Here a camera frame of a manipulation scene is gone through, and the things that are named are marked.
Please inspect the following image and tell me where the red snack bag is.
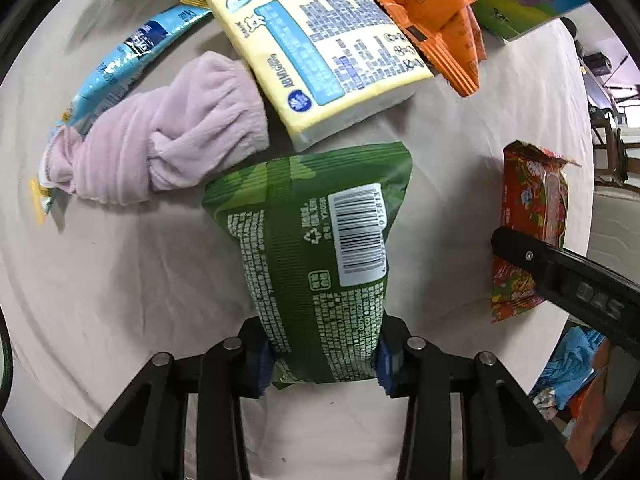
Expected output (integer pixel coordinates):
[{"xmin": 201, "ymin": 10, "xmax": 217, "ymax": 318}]
[{"xmin": 490, "ymin": 141, "xmax": 574, "ymax": 322}]

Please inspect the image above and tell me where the green snack bag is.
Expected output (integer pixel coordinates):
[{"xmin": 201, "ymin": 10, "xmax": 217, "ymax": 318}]
[{"xmin": 202, "ymin": 142, "xmax": 412, "ymax": 387}]

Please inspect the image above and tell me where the purple soft cloth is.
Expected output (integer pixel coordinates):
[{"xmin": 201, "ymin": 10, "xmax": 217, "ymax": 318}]
[{"xmin": 38, "ymin": 52, "xmax": 269, "ymax": 206}]

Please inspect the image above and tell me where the yellow blue tissue pack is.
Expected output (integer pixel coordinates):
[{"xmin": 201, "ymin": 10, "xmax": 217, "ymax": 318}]
[{"xmin": 206, "ymin": 0, "xmax": 433, "ymax": 152}]

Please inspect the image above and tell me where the light blue Nestle pouch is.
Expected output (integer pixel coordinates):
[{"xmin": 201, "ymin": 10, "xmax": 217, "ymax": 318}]
[{"xmin": 28, "ymin": 0, "xmax": 214, "ymax": 226}]

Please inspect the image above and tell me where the orange snack bag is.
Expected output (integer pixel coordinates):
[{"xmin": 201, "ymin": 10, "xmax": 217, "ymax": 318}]
[{"xmin": 376, "ymin": 0, "xmax": 487, "ymax": 98}]

